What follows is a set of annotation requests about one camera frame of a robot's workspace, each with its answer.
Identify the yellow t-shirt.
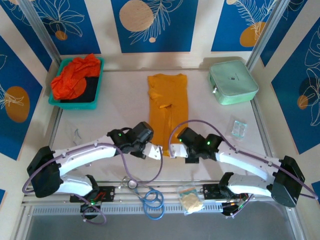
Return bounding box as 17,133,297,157
146,73,189,151

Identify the blue stethoscope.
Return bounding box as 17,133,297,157
119,176,166,221

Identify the clear bag with yellow contents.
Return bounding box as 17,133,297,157
176,184,205,216

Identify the small clear plastic packet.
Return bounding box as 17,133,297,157
229,119,248,138

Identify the thin blue thread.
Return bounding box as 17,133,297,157
73,128,83,145

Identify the teal perforated plastic basket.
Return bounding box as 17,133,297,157
48,56,105,111

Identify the mint green zip case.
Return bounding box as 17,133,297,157
208,59,260,106

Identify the dark navy t-shirt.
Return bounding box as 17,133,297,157
59,76,100,103

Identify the orange t-shirt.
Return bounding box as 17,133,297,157
51,52,103,101

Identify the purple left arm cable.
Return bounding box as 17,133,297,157
22,143,165,225

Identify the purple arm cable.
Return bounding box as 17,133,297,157
22,143,165,225
168,119,319,201

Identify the aluminium front rail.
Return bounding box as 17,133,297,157
21,181,293,208

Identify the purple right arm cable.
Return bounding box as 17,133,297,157
168,119,319,201

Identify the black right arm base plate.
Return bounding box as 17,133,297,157
202,183,226,201

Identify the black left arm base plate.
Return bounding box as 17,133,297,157
69,185,116,203

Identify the aluminium frame post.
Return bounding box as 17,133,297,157
18,0,62,63
246,0,288,73

